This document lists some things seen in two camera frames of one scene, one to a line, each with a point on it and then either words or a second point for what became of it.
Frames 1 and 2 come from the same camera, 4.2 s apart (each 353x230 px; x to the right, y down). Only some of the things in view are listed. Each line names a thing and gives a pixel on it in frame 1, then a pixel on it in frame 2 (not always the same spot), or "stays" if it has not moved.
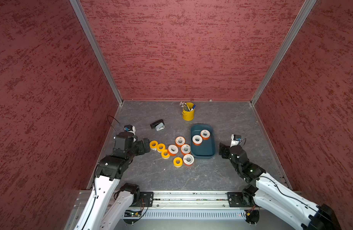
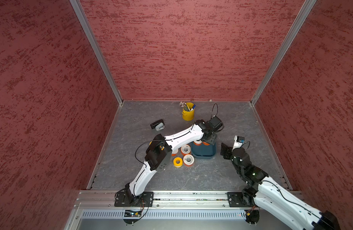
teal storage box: [206, 149] stays
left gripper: [141, 151] to [213, 139]
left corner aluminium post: [81, 15] stays
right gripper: [224, 150] stays
